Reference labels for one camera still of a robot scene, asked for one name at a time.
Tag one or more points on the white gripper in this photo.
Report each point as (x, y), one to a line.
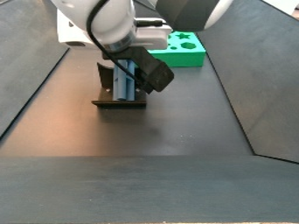
(152, 37)

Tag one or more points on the blue three prong object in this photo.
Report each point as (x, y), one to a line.
(124, 91)

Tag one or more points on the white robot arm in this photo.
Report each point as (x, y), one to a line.
(108, 21)

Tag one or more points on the green foam shape board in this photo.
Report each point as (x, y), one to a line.
(184, 51)

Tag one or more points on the black curved fixture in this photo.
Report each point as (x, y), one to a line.
(104, 100)

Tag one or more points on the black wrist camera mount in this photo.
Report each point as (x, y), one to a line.
(156, 74)

